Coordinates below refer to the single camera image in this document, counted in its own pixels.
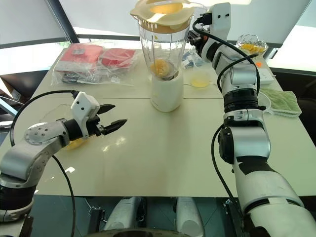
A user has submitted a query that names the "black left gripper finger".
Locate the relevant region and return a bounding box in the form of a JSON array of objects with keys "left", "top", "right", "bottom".
[
  {"left": 98, "top": 103, "right": 116, "bottom": 115},
  {"left": 101, "top": 119, "right": 128, "bottom": 136}
]

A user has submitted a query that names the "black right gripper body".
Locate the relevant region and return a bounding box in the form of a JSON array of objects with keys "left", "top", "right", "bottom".
[{"left": 189, "top": 29, "right": 207, "bottom": 54}]

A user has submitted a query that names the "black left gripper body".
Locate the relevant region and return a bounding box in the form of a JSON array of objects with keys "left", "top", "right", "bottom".
[{"left": 87, "top": 114, "right": 106, "bottom": 137}]

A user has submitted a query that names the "cream blender jar lid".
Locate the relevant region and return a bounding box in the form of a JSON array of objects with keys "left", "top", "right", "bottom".
[{"left": 130, "top": 0, "right": 195, "bottom": 34}]

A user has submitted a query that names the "orange segments cluster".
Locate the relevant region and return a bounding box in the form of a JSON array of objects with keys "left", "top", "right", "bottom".
[{"left": 150, "top": 58, "right": 173, "bottom": 79}]

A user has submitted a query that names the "clear plastic blender jar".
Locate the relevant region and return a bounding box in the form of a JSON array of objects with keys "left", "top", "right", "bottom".
[{"left": 138, "top": 2, "right": 208, "bottom": 81}]

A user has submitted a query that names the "orange segments heap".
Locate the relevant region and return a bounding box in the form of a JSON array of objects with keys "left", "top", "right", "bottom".
[{"left": 240, "top": 43, "right": 265, "bottom": 54}]

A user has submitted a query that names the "cream white blender base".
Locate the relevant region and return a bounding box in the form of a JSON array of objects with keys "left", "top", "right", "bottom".
[{"left": 150, "top": 70, "right": 185, "bottom": 113}]

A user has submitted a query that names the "small clear printed packet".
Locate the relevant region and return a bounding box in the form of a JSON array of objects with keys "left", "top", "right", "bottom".
[{"left": 182, "top": 48, "right": 205, "bottom": 69}]

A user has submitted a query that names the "clear plastic cup with juice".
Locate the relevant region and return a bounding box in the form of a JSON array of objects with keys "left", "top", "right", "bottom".
[{"left": 189, "top": 71, "right": 213, "bottom": 90}]

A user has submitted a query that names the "clear bag with red packs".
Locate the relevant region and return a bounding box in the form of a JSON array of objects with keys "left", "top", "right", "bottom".
[
  {"left": 98, "top": 48, "right": 138, "bottom": 83},
  {"left": 51, "top": 43, "right": 105, "bottom": 86}
]

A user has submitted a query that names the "small crinkled glass bowl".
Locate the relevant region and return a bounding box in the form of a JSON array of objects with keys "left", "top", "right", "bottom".
[{"left": 236, "top": 34, "right": 269, "bottom": 55}]

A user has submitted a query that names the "silver rounded left leg shell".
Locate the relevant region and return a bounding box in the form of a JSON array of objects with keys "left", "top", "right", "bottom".
[{"left": 102, "top": 196, "right": 148, "bottom": 233}]

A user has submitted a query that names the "silver rounded leg shell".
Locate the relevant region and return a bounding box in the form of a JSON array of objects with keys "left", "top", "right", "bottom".
[
  {"left": 102, "top": 196, "right": 148, "bottom": 233},
  {"left": 174, "top": 196, "right": 205, "bottom": 237}
]

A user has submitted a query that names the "white plate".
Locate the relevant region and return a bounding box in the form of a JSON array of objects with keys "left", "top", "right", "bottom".
[{"left": 258, "top": 93, "right": 274, "bottom": 115}]

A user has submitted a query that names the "green towel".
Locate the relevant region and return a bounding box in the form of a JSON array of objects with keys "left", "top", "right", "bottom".
[{"left": 259, "top": 88, "right": 302, "bottom": 117}]

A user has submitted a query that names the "dark rounded robot torso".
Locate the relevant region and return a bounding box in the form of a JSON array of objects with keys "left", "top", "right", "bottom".
[{"left": 97, "top": 228, "right": 181, "bottom": 237}]

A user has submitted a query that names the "silver rounded right leg shell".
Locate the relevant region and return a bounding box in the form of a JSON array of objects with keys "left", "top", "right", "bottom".
[{"left": 174, "top": 196, "right": 205, "bottom": 237}]

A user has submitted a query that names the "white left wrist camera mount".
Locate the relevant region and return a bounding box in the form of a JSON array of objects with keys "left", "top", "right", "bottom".
[{"left": 70, "top": 91, "right": 101, "bottom": 138}]

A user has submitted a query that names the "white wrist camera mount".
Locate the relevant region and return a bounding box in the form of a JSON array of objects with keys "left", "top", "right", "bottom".
[
  {"left": 208, "top": 2, "right": 232, "bottom": 41},
  {"left": 70, "top": 91, "right": 101, "bottom": 138}
]

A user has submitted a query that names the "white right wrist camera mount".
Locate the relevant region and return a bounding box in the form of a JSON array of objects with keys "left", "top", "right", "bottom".
[{"left": 208, "top": 2, "right": 232, "bottom": 41}]

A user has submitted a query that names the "black table frame bracket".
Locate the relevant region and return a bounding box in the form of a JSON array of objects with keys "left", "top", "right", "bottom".
[
  {"left": 222, "top": 197, "right": 244, "bottom": 237},
  {"left": 87, "top": 206, "right": 104, "bottom": 233}
]

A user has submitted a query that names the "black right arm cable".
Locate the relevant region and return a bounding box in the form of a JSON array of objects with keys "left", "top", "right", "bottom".
[{"left": 192, "top": 12, "right": 261, "bottom": 218}]

